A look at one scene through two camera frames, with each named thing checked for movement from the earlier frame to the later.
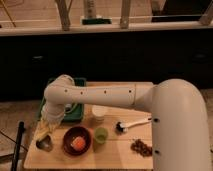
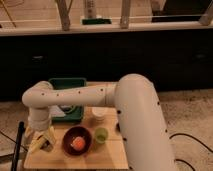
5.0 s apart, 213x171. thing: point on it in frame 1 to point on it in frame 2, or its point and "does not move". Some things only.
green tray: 74,114 does not move
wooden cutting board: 109,138 does not move
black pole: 21,128 does not move
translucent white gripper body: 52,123 to 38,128
